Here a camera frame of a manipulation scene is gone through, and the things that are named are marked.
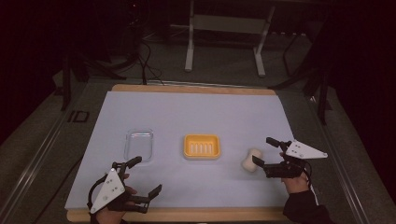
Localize black stand legs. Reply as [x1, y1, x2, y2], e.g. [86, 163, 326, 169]
[60, 50, 129, 112]
[268, 29, 333, 126]

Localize white soap bar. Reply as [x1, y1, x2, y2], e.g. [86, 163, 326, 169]
[242, 147, 264, 173]

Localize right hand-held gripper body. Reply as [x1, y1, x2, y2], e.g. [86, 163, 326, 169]
[262, 139, 329, 179]

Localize black floor cable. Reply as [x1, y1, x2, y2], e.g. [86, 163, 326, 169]
[136, 39, 165, 86]

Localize metal floor rail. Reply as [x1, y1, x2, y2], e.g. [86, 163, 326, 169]
[306, 94, 372, 224]
[0, 92, 82, 224]

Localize white metal stand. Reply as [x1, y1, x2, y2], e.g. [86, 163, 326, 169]
[184, 0, 276, 78]

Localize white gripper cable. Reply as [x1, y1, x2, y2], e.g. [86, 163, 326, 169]
[305, 169, 320, 207]

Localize person's left hand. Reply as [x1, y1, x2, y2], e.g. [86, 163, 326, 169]
[94, 173, 138, 224]

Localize person's right hand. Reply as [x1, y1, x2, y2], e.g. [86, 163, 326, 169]
[278, 150, 311, 195]

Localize yellow soap dish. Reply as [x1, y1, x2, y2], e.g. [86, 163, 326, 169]
[182, 133, 222, 161]

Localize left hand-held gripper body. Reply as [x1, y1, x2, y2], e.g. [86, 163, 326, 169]
[87, 161, 150, 216]

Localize light blue table mat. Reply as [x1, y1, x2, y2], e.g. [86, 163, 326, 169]
[64, 91, 295, 210]

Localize clear plastic tray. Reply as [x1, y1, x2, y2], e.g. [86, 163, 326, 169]
[123, 128, 155, 163]

